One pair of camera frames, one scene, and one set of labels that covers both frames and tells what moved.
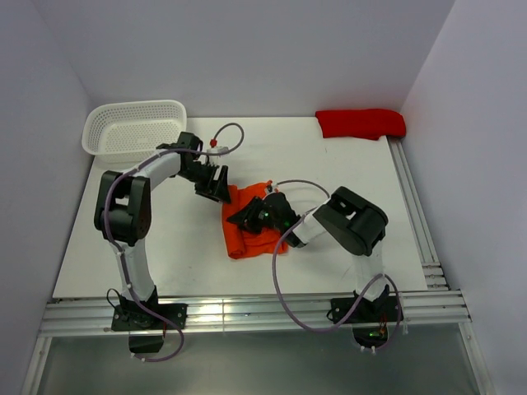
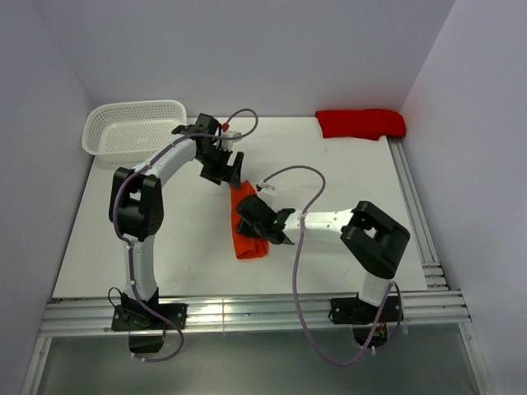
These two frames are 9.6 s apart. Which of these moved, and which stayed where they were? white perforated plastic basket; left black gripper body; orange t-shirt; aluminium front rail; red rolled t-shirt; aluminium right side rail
Moved: orange t-shirt; left black gripper body
Stayed: aluminium right side rail; white perforated plastic basket; aluminium front rail; red rolled t-shirt
